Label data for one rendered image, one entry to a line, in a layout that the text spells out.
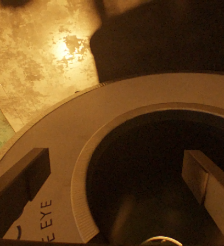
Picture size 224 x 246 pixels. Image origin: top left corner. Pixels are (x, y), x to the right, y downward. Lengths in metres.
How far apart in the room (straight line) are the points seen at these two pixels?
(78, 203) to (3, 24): 1.08
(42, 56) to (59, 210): 0.96
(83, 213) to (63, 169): 0.15
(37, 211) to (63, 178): 0.10
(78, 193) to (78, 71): 0.87
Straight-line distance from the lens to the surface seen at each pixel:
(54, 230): 0.45
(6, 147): 0.71
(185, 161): 0.17
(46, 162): 0.17
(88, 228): 0.42
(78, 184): 0.48
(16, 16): 1.23
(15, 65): 1.34
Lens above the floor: 1.07
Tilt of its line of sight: 51 degrees down
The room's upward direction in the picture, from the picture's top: 174 degrees counter-clockwise
